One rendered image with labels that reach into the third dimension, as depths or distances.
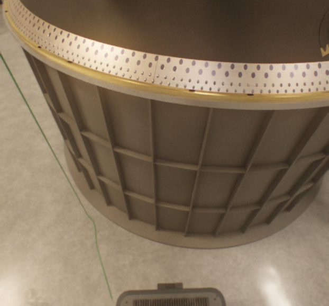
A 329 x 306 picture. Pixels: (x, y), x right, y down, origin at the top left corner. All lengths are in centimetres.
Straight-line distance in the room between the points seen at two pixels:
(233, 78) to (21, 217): 168
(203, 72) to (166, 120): 22
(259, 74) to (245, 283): 127
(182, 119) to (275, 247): 123
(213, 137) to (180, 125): 13
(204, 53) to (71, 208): 147
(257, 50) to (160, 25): 28
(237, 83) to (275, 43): 15
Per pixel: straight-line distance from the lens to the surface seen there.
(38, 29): 106
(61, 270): 175
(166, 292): 136
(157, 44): 75
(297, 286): 181
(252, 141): 93
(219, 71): 73
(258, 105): 74
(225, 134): 88
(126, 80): 75
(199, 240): 168
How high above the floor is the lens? 160
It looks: 49 degrees down
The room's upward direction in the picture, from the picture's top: 1 degrees clockwise
